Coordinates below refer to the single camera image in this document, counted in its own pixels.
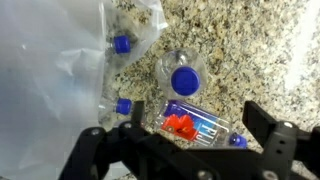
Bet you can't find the translucent plastic bag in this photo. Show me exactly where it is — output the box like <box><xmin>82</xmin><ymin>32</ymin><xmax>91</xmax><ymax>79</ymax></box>
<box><xmin>0</xmin><ymin>0</ymin><xmax>167</xmax><ymax>180</ymax></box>

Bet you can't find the red label bottle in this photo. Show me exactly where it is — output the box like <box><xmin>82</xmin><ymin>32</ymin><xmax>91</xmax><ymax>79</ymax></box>
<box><xmin>155</xmin><ymin>100</ymin><xmax>247</xmax><ymax>149</ymax></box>

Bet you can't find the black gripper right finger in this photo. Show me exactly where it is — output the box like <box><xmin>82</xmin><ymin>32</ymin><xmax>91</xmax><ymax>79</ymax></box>
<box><xmin>242</xmin><ymin>101</ymin><xmax>320</xmax><ymax>180</ymax></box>

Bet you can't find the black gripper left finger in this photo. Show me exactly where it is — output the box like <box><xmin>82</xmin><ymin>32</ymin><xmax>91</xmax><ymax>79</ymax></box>
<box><xmin>58</xmin><ymin>101</ymin><xmax>145</xmax><ymax>180</ymax></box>

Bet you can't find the blue cap bottle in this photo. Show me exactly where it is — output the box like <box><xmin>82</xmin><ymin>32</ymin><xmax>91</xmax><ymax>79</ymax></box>
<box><xmin>155</xmin><ymin>48</ymin><xmax>208</xmax><ymax>99</ymax></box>

